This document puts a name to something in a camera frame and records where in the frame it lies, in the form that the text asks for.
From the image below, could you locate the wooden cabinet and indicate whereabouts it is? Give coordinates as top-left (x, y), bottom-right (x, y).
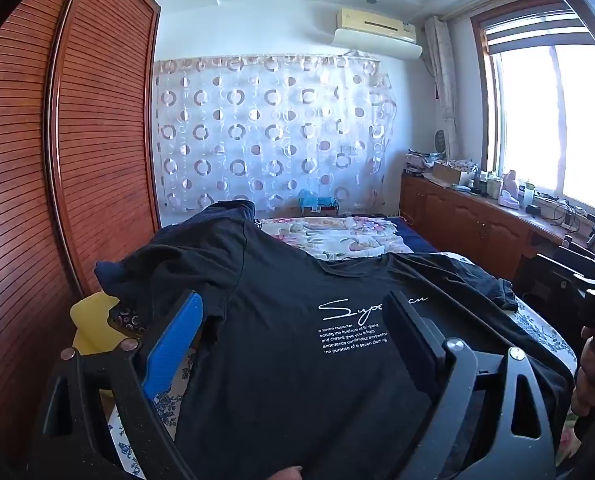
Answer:
top-left (400, 172), bottom-right (595, 283)

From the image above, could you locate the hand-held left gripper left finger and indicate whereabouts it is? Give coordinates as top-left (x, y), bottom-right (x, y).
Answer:
top-left (27, 290), bottom-right (205, 480)

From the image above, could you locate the navy blanket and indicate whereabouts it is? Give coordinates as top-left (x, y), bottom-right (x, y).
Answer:
top-left (393, 216), bottom-right (439, 254)

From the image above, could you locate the floral blanket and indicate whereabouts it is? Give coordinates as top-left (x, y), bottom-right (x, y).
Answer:
top-left (254, 215), bottom-right (414, 262)

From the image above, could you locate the folded navy cloth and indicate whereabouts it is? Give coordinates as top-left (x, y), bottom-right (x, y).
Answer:
top-left (94, 259), bottom-right (129, 302)

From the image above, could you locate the black printed T-shirt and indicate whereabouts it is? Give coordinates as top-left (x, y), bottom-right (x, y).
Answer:
top-left (112, 200), bottom-right (578, 480)

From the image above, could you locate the blue plastic bag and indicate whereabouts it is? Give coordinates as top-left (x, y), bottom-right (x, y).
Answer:
top-left (297, 189), bottom-right (339, 216)

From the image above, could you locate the open cardboard box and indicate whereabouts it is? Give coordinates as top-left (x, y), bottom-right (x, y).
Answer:
top-left (430, 160), bottom-right (479, 187)

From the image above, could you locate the wooden framed window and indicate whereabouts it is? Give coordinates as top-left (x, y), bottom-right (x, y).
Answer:
top-left (471, 0), bottom-right (595, 223)

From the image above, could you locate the cream air conditioner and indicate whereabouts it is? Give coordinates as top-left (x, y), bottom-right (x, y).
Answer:
top-left (331, 7), bottom-right (424, 62)

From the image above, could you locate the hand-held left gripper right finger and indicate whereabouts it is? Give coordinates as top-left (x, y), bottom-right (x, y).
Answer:
top-left (382, 290), bottom-right (561, 480)

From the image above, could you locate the sheer circle-patterned curtain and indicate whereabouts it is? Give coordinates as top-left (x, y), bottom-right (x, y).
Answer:
top-left (153, 52), bottom-right (403, 217)

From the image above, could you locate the pink figurine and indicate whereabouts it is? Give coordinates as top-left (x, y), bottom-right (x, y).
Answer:
top-left (497, 170), bottom-right (521, 209)

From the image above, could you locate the wooden slatted wardrobe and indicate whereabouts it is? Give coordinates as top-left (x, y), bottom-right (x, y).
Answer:
top-left (0, 0), bottom-right (163, 461)

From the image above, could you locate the yellow cloth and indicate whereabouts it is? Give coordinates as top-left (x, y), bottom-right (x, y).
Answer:
top-left (71, 292), bottom-right (128, 406)

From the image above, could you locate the floral window curtain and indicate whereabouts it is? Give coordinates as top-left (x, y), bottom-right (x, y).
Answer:
top-left (424, 15), bottom-right (462, 163)

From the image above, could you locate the folded circle-patterned cloth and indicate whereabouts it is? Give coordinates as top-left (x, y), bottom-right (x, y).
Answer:
top-left (106, 302), bottom-right (146, 337)

